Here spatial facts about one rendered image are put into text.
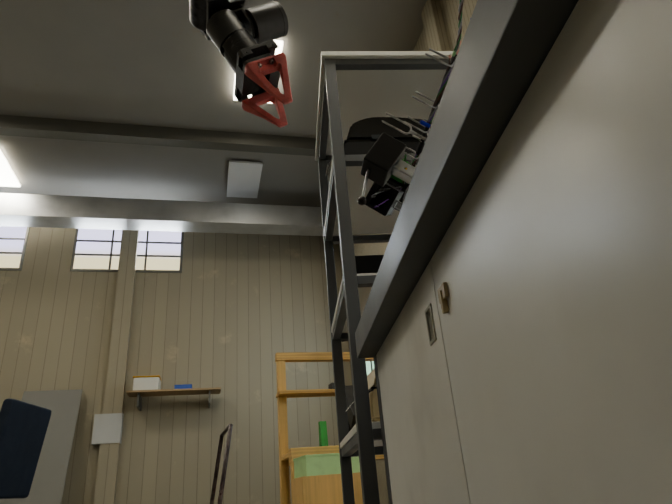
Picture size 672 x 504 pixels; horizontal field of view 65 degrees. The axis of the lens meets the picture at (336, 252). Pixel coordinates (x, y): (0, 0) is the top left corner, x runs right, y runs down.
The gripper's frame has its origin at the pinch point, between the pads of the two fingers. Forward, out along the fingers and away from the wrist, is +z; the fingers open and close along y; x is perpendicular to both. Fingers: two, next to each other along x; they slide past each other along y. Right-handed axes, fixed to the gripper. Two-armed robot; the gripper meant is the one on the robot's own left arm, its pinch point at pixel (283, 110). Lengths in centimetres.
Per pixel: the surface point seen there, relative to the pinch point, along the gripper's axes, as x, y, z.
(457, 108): 0.9, -29.0, 25.5
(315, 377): -241, 933, -40
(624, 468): 14, -33, 55
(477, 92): 2.4, -33.4, 27.0
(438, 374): 1.7, 4.7, 45.5
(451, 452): 7, 4, 54
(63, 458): 183, 887, -139
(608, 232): 7, -39, 42
